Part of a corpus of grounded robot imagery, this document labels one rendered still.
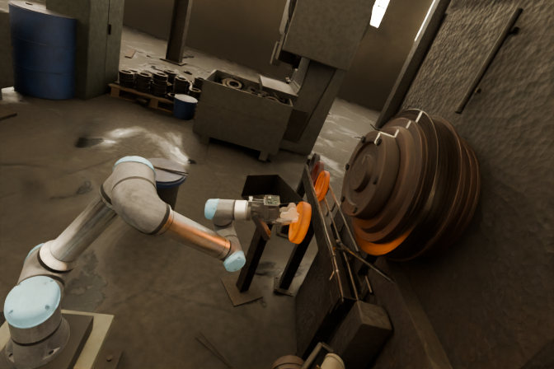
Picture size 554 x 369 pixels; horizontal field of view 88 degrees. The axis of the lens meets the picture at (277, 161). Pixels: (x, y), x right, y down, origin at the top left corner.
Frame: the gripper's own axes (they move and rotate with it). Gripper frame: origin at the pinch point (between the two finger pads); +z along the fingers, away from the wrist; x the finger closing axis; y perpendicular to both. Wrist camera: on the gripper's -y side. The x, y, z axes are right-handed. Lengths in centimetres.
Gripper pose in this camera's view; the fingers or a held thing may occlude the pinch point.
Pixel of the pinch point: (301, 217)
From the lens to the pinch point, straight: 109.3
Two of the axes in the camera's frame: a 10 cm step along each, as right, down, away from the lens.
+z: 10.0, 0.5, -0.1
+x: 0.2, -3.9, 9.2
